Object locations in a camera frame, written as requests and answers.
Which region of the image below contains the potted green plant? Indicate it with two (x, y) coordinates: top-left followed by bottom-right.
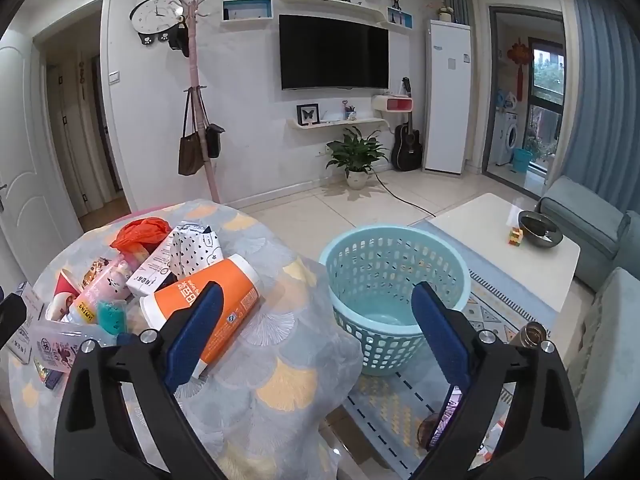
(325, 127), (388, 190)

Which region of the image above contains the teal packet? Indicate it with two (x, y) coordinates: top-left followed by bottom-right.
(96, 299), (128, 335)

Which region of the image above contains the pink coat rack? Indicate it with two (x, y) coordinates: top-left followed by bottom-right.
(177, 0), (226, 205)

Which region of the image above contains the blue curtain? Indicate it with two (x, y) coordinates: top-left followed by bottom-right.
(545, 0), (640, 211)

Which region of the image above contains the red knot ornament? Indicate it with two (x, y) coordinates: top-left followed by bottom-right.
(507, 37), (531, 103)

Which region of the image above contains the white low wall shelf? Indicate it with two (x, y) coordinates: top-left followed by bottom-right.
(286, 117), (386, 131)

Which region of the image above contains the light blue plastic basket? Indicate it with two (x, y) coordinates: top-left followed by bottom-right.
(319, 225), (472, 377)

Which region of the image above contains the black acoustic guitar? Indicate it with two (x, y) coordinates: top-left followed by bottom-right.
(391, 77), (425, 172)

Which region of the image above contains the clear printed plastic packet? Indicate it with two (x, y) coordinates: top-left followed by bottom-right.
(27, 321), (118, 373)

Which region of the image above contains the red white paper cup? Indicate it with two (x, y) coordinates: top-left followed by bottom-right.
(45, 269), (83, 322)

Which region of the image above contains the white curved wall shelf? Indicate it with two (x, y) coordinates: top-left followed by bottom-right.
(277, 0), (416, 31)

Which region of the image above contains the white washing machine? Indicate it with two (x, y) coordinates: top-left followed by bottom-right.
(495, 110), (523, 166)

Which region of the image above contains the orange paper cup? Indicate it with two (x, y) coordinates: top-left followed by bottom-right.
(139, 254), (261, 378)

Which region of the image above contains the metal thermos bottle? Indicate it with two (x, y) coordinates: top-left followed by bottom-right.
(507, 322), (548, 348)

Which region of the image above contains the small white bottle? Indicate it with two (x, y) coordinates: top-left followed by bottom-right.
(65, 297), (101, 326)

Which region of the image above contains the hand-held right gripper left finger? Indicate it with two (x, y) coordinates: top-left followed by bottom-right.
(52, 280), (223, 480)

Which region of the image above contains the teal bucket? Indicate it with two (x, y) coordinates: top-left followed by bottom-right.
(511, 147), (535, 173)

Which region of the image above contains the brown tote bag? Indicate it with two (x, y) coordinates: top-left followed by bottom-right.
(178, 87), (206, 177)

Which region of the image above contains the white standing air conditioner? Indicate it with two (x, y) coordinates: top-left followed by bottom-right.
(424, 19), (473, 176)

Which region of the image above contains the white blue small box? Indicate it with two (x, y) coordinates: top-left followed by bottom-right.
(2, 317), (38, 363)

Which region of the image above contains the black floor cable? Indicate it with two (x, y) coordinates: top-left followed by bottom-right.
(367, 170), (436, 211)

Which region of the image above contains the black wall television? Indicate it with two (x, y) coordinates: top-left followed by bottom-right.
(278, 14), (390, 92)

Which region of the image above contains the white pink carton box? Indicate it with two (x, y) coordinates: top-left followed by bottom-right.
(125, 240), (178, 297)

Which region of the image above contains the grey yellow printed blanket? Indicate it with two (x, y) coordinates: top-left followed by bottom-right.
(7, 199), (363, 480)

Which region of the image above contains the small colourful box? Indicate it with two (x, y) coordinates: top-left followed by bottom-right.
(32, 357), (66, 391)

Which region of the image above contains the white blue box shelf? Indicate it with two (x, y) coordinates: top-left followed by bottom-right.
(386, 6), (414, 30)
(221, 0), (273, 23)

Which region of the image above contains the black shoulder bag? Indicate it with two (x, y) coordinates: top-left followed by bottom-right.
(205, 124), (226, 159)

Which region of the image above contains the brown snack wrapper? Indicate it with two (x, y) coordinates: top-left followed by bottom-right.
(80, 257), (113, 286)

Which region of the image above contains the orange fluffy toy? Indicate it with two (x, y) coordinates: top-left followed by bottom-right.
(110, 217), (171, 256)

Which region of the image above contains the pink wipes pack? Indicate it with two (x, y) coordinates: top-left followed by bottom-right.
(75, 255), (133, 311)

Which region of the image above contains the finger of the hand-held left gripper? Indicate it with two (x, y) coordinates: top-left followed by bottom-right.
(0, 292), (27, 347)

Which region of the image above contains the white door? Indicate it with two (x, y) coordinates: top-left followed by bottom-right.
(0, 45), (71, 281)

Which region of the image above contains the white coffee table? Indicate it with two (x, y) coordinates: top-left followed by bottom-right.
(427, 192), (582, 321)

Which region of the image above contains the white polka-dot tissue pack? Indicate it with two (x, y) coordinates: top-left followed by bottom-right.
(167, 221), (223, 281)

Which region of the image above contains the blue grey sofa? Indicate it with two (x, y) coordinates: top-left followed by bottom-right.
(537, 175), (640, 461)

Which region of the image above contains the metal bowl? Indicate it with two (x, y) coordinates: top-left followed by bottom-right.
(517, 210), (563, 250)

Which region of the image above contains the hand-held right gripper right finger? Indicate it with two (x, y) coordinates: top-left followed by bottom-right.
(410, 281), (586, 480)

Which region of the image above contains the panda wall clock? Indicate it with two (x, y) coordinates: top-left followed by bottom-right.
(129, 0), (182, 47)

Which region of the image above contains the white pink box shelf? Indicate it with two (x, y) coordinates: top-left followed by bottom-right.
(371, 95), (415, 113)

